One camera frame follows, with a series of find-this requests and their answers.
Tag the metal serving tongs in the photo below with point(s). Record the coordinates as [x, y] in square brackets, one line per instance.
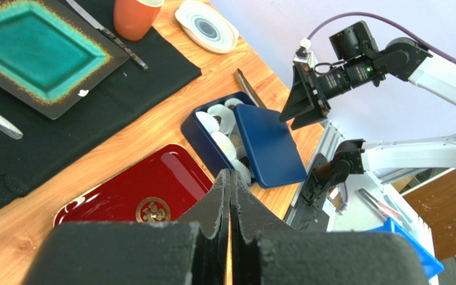
[248, 89]

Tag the dark blue box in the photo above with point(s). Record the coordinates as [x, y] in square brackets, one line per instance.
[200, 139]

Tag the white oval chocolate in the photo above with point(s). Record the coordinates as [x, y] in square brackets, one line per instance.
[236, 140]

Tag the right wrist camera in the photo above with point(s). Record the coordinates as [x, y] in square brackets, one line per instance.
[304, 56]

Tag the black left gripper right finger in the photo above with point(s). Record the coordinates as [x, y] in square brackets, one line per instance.
[266, 250]

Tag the red lacquer chocolate tray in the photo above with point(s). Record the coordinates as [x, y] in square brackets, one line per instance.
[159, 188]

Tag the brown wooden board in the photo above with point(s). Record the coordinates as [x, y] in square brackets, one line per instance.
[435, 203]

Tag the silver table knife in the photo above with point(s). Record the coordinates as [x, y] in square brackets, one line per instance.
[110, 35]

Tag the orange ceramic mug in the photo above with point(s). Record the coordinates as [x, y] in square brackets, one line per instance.
[132, 19]

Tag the dark round chocolate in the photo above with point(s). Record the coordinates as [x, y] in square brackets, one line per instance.
[218, 119]
[245, 161]

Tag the teal square plate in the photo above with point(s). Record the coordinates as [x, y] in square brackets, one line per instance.
[50, 58]

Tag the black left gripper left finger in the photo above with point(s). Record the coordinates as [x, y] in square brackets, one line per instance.
[191, 250]

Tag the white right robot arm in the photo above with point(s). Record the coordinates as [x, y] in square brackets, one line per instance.
[361, 61]

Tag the blue plastic bin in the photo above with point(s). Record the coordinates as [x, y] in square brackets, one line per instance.
[407, 258]

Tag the white paper cup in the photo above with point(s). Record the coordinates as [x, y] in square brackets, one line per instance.
[244, 171]
[208, 122]
[227, 115]
[231, 103]
[224, 144]

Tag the white round lid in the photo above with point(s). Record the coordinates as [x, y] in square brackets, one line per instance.
[207, 27]

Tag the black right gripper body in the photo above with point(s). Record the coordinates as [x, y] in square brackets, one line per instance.
[317, 94]

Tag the dark blue box lid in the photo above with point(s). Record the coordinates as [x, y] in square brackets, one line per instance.
[270, 147]

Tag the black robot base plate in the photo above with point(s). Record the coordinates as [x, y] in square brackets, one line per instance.
[311, 210]

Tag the black cloth placemat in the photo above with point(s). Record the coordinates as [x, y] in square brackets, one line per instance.
[49, 146]

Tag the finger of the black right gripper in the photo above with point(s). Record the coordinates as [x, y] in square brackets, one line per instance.
[307, 118]
[299, 99]

